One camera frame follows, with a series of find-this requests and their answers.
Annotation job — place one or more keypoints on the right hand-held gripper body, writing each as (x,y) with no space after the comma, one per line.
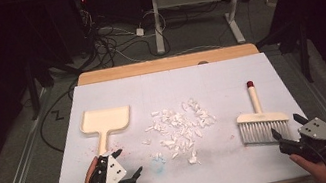
(318,131)

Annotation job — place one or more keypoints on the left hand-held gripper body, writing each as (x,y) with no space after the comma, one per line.
(113,174)

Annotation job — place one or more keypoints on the white brush with red cap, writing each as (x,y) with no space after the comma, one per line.
(262,119)

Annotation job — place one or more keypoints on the cream plastic dustpan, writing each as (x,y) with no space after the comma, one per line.
(105,119)

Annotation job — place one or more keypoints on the pile of white paper scraps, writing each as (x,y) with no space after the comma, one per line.
(178,129)

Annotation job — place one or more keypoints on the white foam board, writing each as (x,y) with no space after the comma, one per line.
(183,84)

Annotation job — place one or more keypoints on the black metal stand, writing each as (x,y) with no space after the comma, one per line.
(32,90)

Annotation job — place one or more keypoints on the grey power strip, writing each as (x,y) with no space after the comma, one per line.
(105,30)

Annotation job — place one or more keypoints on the white power adapter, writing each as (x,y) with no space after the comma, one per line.
(139,32)

